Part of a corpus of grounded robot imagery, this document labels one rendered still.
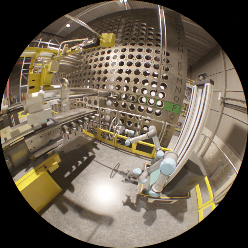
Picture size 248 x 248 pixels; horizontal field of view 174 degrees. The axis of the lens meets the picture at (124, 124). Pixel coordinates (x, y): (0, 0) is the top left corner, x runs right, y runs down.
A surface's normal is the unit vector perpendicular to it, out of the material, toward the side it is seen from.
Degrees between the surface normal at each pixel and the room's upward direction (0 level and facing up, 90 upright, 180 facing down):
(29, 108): 68
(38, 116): 90
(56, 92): 90
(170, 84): 90
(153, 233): 0
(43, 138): 90
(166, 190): 0
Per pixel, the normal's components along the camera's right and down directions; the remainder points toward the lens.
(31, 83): 0.93, 0.25
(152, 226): 0.14, -0.92
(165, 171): -0.65, 0.07
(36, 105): 0.91, -0.11
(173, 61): -0.35, 0.31
